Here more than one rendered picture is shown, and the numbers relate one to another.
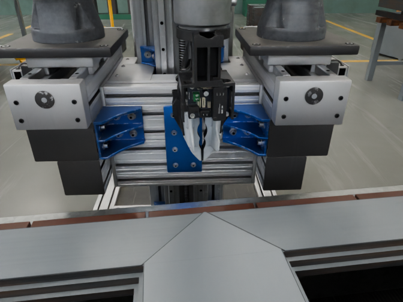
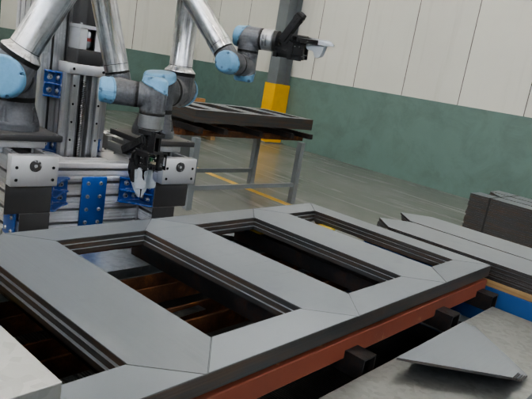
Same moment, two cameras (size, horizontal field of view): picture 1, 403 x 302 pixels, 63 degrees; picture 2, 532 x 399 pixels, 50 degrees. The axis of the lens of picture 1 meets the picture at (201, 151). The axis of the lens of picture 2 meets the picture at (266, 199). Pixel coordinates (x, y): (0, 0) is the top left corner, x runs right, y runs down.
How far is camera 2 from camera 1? 1.37 m
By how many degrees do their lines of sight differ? 43
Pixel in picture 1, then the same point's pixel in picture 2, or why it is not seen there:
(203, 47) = (157, 138)
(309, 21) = (168, 127)
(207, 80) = (157, 152)
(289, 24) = not seen: hidden behind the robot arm
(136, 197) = not seen: outside the picture
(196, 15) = (154, 125)
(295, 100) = (172, 169)
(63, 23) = (26, 119)
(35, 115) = (25, 176)
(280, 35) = not seen: hidden behind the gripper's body
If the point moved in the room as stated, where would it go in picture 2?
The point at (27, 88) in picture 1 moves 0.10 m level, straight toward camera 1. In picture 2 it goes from (27, 158) to (56, 165)
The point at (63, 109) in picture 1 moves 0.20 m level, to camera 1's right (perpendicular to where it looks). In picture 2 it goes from (45, 172) to (110, 173)
